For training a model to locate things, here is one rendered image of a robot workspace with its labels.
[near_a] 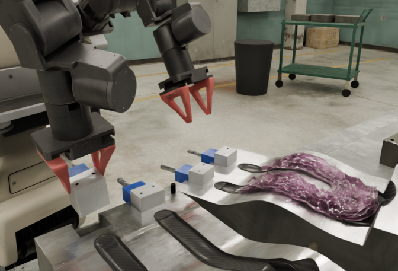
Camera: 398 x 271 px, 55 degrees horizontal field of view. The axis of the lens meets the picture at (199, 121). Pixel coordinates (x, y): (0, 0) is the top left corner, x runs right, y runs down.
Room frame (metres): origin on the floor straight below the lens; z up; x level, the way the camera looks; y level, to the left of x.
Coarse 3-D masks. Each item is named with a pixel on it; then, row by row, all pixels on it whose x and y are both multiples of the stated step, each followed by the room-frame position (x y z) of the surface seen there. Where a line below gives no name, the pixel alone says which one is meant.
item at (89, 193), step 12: (60, 156) 0.60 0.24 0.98; (72, 168) 0.56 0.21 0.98; (84, 168) 0.56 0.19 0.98; (96, 168) 0.54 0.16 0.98; (72, 180) 0.51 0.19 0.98; (84, 180) 0.51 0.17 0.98; (96, 180) 0.51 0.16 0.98; (72, 192) 0.50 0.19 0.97; (84, 192) 0.50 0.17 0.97; (96, 192) 0.51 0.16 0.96; (72, 204) 0.52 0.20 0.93; (84, 204) 0.50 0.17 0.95; (96, 204) 0.51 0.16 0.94; (108, 204) 0.53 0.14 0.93
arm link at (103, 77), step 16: (16, 32) 0.44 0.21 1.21; (32, 32) 0.43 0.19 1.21; (80, 32) 0.50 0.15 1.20; (16, 48) 0.45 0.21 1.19; (32, 48) 0.44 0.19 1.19; (64, 48) 0.48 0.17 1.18; (80, 48) 0.48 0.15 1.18; (96, 48) 0.48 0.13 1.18; (32, 64) 0.45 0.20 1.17; (48, 64) 0.45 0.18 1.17; (64, 64) 0.44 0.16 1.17; (80, 64) 0.45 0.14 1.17; (96, 64) 0.44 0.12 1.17; (112, 64) 0.44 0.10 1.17; (80, 80) 0.45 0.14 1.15; (96, 80) 0.44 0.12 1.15; (112, 80) 0.43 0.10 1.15; (128, 80) 0.46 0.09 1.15; (80, 96) 0.45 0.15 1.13; (96, 96) 0.44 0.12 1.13; (112, 96) 0.43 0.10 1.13; (128, 96) 0.46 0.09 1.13
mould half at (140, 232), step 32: (128, 224) 0.53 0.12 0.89; (192, 224) 0.53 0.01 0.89; (224, 224) 0.54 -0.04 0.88; (64, 256) 0.45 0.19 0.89; (96, 256) 0.45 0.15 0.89; (160, 256) 0.46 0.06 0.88; (192, 256) 0.46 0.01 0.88; (256, 256) 0.42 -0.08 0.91; (288, 256) 0.40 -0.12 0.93; (320, 256) 0.39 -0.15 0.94
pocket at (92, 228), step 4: (100, 216) 0.56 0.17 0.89; (100, 220) 0.55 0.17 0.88; (104, 220) 0.55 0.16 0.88; (92, 224) 0.55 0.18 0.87; (96, 224) 0.55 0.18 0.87; (100, 224) 0.55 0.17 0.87; (104, 224) 0.55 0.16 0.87; (108, 224) 0.54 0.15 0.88; (80, 228) 0.54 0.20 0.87; (84, 228) 0.54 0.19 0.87; (88, 228) 0.54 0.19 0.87; (92, 228) 0.55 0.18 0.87; (96, 228) 0.55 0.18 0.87; (100, 228) 0.55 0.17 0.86; (76, 232) 0.53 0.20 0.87; (80, 232) 0.53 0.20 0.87; (84, 232) 0.54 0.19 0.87; (88, 232) 0.54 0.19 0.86; (80, 236) 0.53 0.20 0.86
